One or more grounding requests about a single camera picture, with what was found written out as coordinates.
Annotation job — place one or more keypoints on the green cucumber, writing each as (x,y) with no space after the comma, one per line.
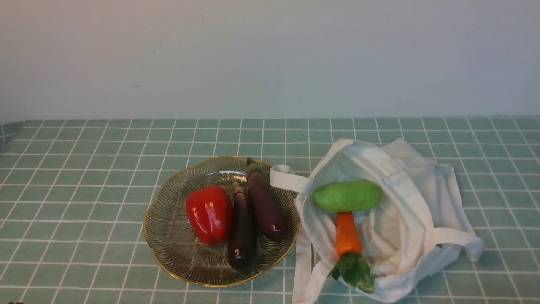
(348,196)

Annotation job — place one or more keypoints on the white cloth tote bag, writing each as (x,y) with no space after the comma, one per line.
(419,228)

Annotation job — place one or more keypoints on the dark purple eggplant rear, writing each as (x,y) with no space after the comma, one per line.
(269,216)

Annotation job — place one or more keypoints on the dark purple eggplant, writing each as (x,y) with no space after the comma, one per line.
(269,216)
(242,242)

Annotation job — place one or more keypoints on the red bell pepper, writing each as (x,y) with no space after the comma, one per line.
(209,211)

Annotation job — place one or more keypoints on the dark purple eggplant front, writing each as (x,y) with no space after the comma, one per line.
(242,242)

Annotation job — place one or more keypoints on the gold-rimmed glass plate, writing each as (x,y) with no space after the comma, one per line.
(176,247)

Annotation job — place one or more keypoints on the orange carrot with leaves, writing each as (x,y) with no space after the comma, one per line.
(352,267)

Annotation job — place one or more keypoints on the green checkered tablecloth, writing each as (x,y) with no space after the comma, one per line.
(74,194)

